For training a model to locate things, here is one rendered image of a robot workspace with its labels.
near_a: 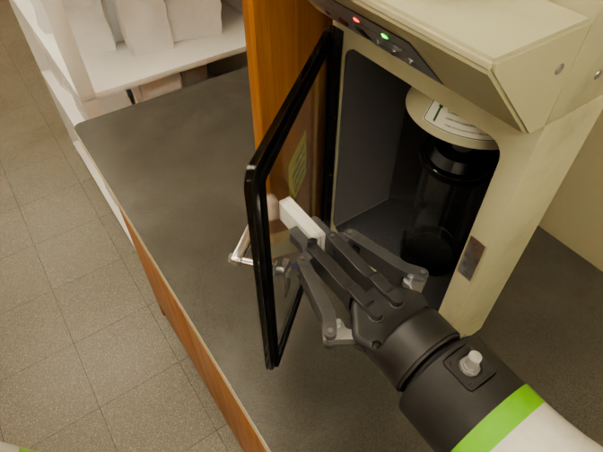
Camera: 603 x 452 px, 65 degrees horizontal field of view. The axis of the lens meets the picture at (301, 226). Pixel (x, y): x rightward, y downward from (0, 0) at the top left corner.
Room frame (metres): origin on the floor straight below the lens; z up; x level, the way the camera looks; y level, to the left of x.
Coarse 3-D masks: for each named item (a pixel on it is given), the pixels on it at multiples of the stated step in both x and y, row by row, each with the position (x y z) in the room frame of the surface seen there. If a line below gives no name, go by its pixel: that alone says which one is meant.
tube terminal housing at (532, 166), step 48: (576, 0) 0.37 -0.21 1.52; (432, 96) 0.46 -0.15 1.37; (576, 96) 0.37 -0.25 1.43; (336, 144) 0.60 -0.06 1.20; (528, 144) 0.36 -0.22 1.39; (576, 144) 0.41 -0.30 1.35; (528, 192) 0.37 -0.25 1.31; (480, 240) 0.37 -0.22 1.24; (528, 240) 0.41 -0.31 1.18; (480, 288) 0.37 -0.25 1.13
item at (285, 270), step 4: (276, 260) 0.36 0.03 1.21; (284, 260) 0.36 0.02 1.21; (288, 260) 0.36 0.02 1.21; (276, 264) 0.35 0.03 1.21; (284, 264) 0.35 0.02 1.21; (288, 264) 0.35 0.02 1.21; (276, 268) 0.35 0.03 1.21; (280, 268) 0.35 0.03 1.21; (284, 268) 0.34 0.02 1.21; (288, 268) 0.35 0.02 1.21; (292, 268) 0.35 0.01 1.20; (276, 272) 0.35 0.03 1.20; (280, 272) 0.35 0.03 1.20; (284, 272) 0.34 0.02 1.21; (288, 272) 0.34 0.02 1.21; (284, 276) 0.34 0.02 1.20; (288, 276) 0.34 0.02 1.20; (284, 280) 0.34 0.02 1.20; (288, 280) 0.35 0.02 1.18; (284, 284) 0.34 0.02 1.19; (288, 284) 0.35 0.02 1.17; (284, 288) 0.34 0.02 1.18; (288, 288) 0.35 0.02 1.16; (284, 292) 0.34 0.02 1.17; (284, 296) 0.34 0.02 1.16
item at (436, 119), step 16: (416, 96) 0.52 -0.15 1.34; (416, 112) 0.50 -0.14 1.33; (432, 112) 0.48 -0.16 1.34; (448, 112) 0.47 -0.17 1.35; (432, 128) 0.47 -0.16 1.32; (448, 128) 0.46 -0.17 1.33; (464, 128) 0.45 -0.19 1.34; (464, 144) 0.45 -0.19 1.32; (480, 144) 0.44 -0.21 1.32; (496, 144) 0.44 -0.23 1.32
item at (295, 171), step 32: (288, 96) 0.44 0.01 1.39; (320, 96) 0.55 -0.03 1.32; (320, 128) 0.56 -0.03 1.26; (256, 160) 0.33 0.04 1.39; (288, 160) 0.41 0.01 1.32; (320, 160) 0.57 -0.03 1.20; (288, 192) 0.41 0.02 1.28; (320, 192) 0.58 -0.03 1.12; (256, 256) 0.31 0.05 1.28; (288, 256) 0.40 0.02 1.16; (256, 288) 0.31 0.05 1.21
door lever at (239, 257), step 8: (248, 224) 0.42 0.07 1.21; (248, 232) 0.41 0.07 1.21; (240, 240) 0.39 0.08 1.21; (248, 240) 0.39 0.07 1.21; (240, 248) 0.38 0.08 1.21; (248, 248) 0.38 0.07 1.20; (232, 256) 0.36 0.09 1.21; (240, 256) 0.37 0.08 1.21; (232, 264) 0.36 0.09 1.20; (240, 264) 0.36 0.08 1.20; (248, 264) 0.36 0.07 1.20
